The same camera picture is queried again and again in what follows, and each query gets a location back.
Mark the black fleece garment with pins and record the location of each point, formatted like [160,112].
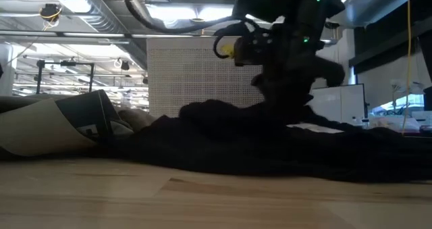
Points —
[236,148]

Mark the beige grey trousers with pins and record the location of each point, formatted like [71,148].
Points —
[33,131]

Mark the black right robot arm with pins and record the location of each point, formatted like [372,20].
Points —
[303,9]

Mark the yellow tag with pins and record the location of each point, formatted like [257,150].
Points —
[229,50]

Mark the white cabinet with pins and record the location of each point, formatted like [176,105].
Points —
[337,104]

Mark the white paper sheet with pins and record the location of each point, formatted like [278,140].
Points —
[317,128]

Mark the white perforated laundry basket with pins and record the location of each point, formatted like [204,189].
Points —
[195,77]

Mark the bright ceiling light panel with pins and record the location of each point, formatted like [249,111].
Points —
[175,13]

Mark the black hanging lamp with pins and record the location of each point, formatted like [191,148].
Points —
[125,65]

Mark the taupe cloth garment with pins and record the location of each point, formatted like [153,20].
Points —
[138,119]

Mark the white pillar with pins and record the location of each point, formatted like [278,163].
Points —
[8,70]

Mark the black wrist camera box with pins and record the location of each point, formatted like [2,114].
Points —
[249,51]

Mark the silver ceiling duct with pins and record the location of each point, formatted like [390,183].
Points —
[91,9]

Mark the black ceiling camera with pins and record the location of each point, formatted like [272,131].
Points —
[50,11]

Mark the black background stand frame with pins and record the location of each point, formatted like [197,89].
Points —
[40,77]

